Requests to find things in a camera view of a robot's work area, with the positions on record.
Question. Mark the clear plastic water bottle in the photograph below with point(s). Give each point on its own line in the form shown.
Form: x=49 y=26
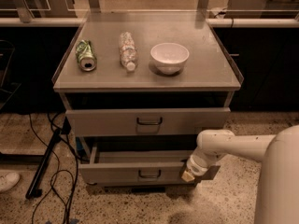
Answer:
x=128 y=52

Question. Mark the black floor stand bar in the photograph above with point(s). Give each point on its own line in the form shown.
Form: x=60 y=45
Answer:
x=34 y=191

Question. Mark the white counter rail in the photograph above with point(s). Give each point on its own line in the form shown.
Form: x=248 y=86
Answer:
x=218 y=23

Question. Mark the crushed green soda can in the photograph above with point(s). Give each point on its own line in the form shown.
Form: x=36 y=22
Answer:
x=85 y=56

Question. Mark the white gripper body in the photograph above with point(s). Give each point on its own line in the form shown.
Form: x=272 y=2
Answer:
x=195 y=168

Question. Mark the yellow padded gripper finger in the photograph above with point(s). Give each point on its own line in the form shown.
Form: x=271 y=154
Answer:
x=187 y=176

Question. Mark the white shoe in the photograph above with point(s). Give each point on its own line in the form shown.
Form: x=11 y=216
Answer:
x=9 y=181

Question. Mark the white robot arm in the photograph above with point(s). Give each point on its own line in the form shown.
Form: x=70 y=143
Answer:
x=277 y=199

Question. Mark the grey metal drawer cabinet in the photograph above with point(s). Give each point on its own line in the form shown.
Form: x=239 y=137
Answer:
x=208 y=80

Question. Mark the white ceramic bowl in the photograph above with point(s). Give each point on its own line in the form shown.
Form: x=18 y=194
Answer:
x=169 y=58

